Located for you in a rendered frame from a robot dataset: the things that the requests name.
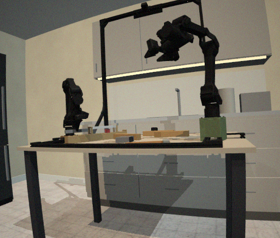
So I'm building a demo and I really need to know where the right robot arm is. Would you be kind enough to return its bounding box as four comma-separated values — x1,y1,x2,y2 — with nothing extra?
62,78,89,130

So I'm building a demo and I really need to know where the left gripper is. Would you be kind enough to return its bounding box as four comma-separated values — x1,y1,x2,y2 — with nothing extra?
144,39,179,61

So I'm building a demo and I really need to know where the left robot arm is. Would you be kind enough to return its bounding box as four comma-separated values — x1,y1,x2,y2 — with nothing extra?
156,15,222,118

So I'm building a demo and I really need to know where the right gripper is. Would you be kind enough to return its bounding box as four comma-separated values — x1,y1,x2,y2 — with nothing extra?
66,106,87,131

